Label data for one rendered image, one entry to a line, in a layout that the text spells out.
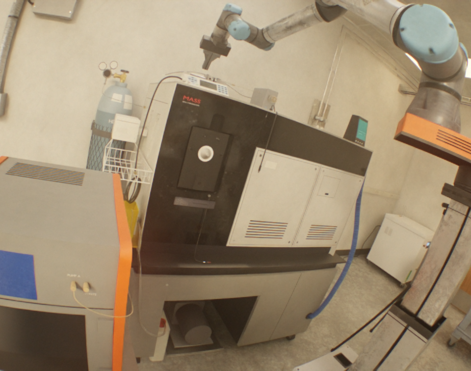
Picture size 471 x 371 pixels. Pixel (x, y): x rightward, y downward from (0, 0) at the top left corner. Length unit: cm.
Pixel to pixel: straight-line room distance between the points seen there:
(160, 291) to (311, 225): 85
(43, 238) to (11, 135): 186
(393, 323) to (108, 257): 69
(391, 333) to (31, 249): 82
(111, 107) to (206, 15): 106
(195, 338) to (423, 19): 175
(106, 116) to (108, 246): 136
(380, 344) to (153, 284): 88
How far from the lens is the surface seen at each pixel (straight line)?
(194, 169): 108
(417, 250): 382
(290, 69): 263
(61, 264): 48
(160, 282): 120
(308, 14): 103
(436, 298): 76
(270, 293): 153
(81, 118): 214
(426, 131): 65
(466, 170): 72
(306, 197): 141
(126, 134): 130
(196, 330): 169
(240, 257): 137
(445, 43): 59
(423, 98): 70
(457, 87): 72
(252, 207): 125
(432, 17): 61
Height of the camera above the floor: 137
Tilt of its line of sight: 13 degrees down
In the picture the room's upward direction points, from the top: 17 degrees clockwise
